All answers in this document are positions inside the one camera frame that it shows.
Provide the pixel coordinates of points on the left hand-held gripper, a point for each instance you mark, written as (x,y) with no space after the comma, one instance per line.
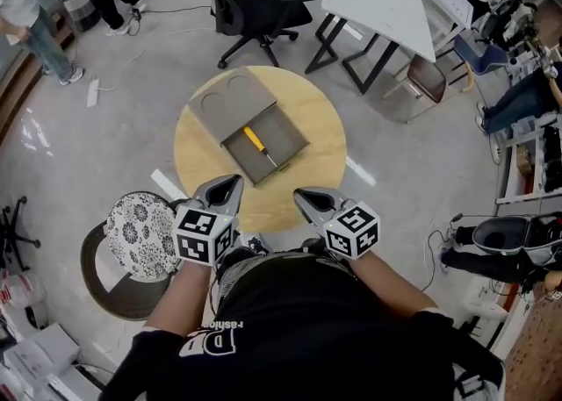
(197,241)

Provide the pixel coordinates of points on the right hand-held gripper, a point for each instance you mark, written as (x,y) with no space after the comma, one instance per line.
(351,232)

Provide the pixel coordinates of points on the grey drawer box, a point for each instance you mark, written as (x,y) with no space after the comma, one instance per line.
(232,101)

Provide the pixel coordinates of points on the person's right forearm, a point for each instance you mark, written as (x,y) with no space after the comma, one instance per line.
(391,285)

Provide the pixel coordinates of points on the person's left forearm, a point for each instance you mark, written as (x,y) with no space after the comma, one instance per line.
(180,298)

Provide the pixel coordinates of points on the round wooden table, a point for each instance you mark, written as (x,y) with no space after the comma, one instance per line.
(316,162)

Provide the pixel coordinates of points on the person's shoe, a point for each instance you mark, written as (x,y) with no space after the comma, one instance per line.
(259,245)

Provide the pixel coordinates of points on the person's patterned shorts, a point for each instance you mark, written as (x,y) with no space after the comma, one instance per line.
(237,272)

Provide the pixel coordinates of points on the floral round cushion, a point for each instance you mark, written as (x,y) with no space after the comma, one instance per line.
(140,237)

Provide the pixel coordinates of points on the person's black t-shirt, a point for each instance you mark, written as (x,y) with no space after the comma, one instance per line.
(307,338)

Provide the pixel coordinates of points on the dark round-backed chair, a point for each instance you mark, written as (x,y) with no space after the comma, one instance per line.
(101,289)

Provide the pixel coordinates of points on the wooden chair brown seat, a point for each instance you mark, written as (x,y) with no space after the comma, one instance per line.
(428,79)

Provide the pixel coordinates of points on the white power strip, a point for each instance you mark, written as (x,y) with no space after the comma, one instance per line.
(92,92)

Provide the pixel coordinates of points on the white shelf unit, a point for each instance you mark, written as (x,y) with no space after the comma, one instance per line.
(509,180)

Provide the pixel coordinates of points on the black office chair with headrest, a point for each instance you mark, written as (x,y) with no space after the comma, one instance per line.
(259,4)

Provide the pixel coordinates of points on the black swivel chair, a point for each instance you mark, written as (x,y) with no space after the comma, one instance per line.
(17,237)

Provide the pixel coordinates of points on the white table black legs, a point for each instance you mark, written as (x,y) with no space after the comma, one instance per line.
(377,4)

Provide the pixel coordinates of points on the blue chair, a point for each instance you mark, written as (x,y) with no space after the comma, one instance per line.
(487,59)

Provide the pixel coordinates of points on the white plastic bag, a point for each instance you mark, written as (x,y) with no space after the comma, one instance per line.
(19,289)

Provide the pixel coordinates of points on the grey waste bin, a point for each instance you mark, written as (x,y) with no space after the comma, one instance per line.
(81,11)

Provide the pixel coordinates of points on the raised platform step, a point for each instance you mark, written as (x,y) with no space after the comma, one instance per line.
(9,96)

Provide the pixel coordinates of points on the white cardboard boxes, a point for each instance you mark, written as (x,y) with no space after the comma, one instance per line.
(39,351)

